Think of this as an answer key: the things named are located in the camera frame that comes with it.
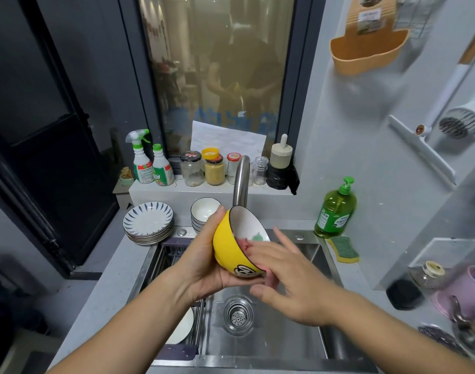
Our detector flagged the pink pot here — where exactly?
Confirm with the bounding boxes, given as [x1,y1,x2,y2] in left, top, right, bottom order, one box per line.
[432,265,475,320]

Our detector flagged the glass jar yellow lid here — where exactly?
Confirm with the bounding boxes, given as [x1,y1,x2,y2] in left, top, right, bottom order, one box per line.
[201,147,226,186]

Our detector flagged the person's left hand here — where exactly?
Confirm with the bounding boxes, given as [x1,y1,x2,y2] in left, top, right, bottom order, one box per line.
[170,205,262,306]

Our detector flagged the steel curved faucet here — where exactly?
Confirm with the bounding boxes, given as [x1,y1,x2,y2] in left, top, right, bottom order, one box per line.
[232,155,251,209]

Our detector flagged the white spray bottle green trigger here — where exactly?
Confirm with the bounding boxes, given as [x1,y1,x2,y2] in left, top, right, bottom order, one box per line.
[125,129,155,184]

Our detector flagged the stack of blue striped plates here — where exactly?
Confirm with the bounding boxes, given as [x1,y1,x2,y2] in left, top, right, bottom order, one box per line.
[122,202,175,246]

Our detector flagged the small glass jar cream lid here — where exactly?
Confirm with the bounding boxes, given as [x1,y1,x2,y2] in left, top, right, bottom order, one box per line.
[408,261,447,289]

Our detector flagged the glass jar dark lid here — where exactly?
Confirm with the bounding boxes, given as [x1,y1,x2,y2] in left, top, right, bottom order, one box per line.
[180,150,204,187]

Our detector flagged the steel sink drain strainer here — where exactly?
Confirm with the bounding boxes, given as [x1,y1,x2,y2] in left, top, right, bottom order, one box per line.
[223,295,255,331]

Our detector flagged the clear glass shaker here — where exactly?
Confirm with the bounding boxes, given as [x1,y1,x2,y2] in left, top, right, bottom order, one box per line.
[253,156,269,186]

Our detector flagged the white bottle green cap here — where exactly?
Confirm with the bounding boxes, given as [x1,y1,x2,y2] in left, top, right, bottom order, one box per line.
[151,143,175,187]

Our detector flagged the green yellow sponge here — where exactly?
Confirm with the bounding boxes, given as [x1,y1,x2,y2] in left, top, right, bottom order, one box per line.
[326,236,360,264]

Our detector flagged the person's right forearm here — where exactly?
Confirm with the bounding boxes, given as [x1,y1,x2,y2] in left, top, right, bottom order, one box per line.
[319,286,475,374]

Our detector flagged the white handled strainer ladle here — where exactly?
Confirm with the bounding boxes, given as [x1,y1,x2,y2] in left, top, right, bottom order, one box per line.
[415,64,475,141]

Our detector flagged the purple sink drain rack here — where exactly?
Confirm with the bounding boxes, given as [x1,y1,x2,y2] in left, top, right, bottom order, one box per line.
[155,237,208,363]

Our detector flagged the stack of white bowls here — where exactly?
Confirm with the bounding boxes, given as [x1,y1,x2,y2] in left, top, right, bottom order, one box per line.
[189,197,223,234]

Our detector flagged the clear plastic stand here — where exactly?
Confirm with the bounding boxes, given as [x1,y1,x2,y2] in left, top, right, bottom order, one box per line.
[408,237,475,270]

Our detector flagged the beige bottle with stopper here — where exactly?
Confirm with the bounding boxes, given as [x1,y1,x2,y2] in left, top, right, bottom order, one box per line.
[269,133,294,170]

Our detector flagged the white wall rail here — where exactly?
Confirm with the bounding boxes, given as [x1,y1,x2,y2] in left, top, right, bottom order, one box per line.
[388,114,457,188]

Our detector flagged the person's right hand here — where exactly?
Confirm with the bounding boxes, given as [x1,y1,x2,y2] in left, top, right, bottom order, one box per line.
[242,226,340,328]

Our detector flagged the stainless steel sink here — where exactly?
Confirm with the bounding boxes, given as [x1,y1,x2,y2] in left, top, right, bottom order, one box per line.
[138,229,376,374]

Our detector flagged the dark door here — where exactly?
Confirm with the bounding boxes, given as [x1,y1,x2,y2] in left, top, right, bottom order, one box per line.
[0,0,123,277]

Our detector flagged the wire wall rack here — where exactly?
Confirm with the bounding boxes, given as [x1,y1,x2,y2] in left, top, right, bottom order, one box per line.
[393,0,441,39]

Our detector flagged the white paper sheet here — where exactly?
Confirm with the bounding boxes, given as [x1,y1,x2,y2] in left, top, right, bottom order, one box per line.
[189,120,268,163]

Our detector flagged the orange wall basket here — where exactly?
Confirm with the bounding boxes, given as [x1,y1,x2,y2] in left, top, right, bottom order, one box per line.
[330,0,412,77]

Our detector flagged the yellow ceramic bowl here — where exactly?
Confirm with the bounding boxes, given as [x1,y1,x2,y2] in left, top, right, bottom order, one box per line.
[213,205,272,279]

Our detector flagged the green dish soap pump bottle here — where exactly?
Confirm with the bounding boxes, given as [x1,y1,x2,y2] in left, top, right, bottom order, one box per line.
[314,176,358,239]

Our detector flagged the person's left forearm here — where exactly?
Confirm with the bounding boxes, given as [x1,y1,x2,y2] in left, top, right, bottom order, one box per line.
[46,282,200,374]

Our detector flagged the purple woven trivet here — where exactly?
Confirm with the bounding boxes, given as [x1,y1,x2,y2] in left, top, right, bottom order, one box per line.
[418,325,469,357]

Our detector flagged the dark framed window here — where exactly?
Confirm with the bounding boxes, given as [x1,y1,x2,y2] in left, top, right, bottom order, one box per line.
[118,0,326,179]

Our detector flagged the glass jar red white lid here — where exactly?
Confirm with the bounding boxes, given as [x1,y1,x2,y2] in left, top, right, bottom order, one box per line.
[226,152,243,186]

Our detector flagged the steel ladle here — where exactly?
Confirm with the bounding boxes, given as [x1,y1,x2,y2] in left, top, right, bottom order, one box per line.
[450,295,475,359]

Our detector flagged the white plate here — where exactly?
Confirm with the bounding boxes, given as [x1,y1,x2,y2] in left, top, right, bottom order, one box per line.
[167,307,195,345]

